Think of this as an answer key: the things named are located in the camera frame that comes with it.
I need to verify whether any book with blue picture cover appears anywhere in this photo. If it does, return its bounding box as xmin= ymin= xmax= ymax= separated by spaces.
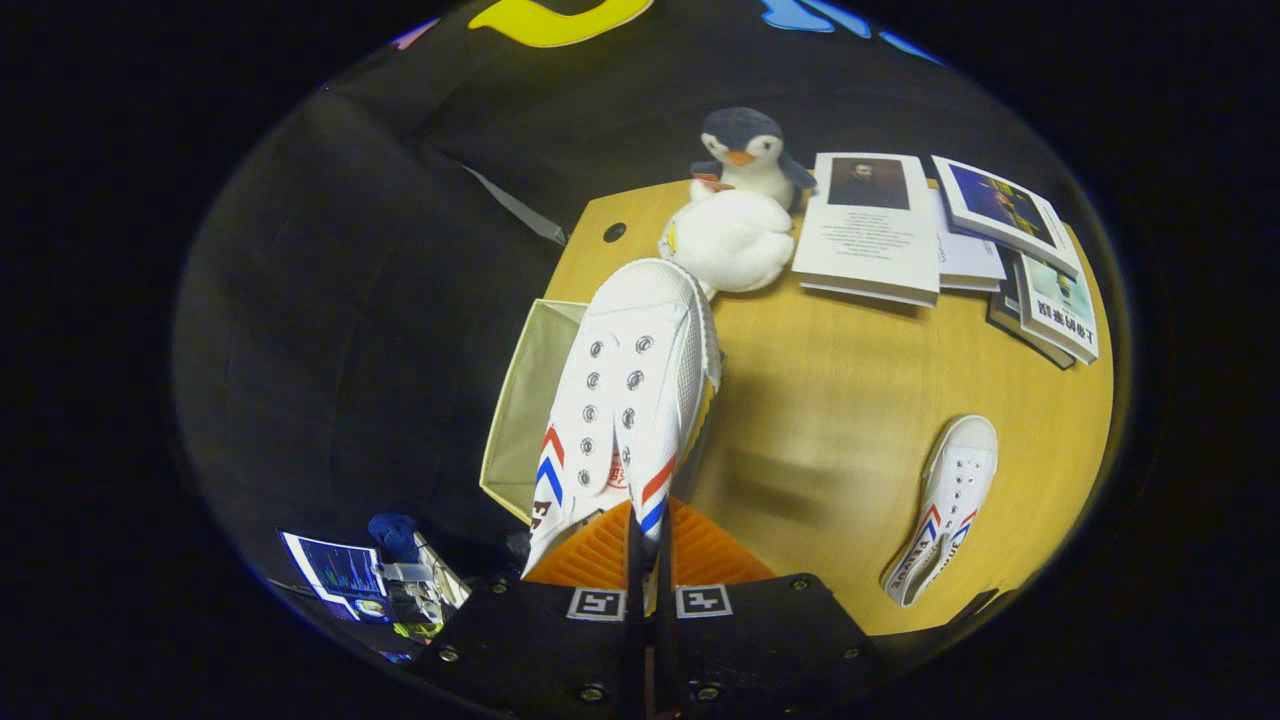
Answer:
xmin=932 ymin=155 xmax=1081 ymax=279

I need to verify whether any thin white booklet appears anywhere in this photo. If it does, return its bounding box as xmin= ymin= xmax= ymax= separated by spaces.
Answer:
xmin=930 ymin=190 xmax=1008 ymax=293

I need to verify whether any computer screen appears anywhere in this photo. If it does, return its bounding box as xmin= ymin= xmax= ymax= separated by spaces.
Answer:
xmin=280 ymin=530 xmax=389 ymax=623

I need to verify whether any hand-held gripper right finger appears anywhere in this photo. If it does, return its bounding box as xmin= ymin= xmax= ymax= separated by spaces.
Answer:
xmin=650 ymin=498 xmax=886 ymax=720

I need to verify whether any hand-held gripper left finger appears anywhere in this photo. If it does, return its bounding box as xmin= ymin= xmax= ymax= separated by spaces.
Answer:
xmin=425 ymin=498 xmax=646 ymax=720

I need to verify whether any white duck plush toy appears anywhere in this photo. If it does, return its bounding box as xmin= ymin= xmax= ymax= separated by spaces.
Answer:
xmin=657 ymin=185 xmax=796 ymax=297

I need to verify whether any dark cover book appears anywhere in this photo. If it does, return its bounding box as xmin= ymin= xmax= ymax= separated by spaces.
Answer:
xmin=987 ymin=255 xmax=1076 ymax=371

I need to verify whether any penguin plush toy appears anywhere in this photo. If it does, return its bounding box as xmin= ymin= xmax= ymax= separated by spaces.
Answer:
xmin=690 ymin=107 xmax=817 ymax=211

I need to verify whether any white canvas shoe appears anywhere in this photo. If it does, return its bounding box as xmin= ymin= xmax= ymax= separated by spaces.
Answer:
xmin=522 ymin=258 xmax=723 ymax=579
xmin=883 ymin=415 xmax=999 ymax=608

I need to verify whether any white book with portrait cover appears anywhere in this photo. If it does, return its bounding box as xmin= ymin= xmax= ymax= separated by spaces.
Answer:
xmin=792 ymin=152 xmax=941 ymax=308

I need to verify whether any beige fabric storage box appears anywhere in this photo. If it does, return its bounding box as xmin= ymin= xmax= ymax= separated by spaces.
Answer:
xmin=480 ymin=298 xmax=593 ymax=526

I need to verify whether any blue cloth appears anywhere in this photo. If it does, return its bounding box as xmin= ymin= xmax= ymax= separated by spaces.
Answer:
xmin=367 ymin=513 xmax=422 ymax=564

